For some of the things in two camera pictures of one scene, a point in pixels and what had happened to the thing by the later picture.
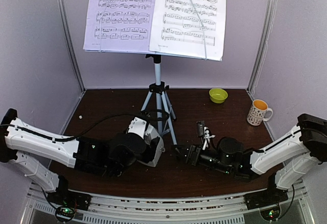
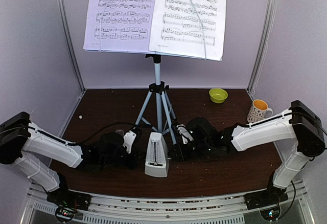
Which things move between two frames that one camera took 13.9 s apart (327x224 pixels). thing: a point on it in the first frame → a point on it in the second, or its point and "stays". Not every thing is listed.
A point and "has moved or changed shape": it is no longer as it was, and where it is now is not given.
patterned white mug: [256, 114] stays
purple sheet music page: [121, 15] stays
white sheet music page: [189, 18] stays
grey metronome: [149, 134] has moved or changed shape
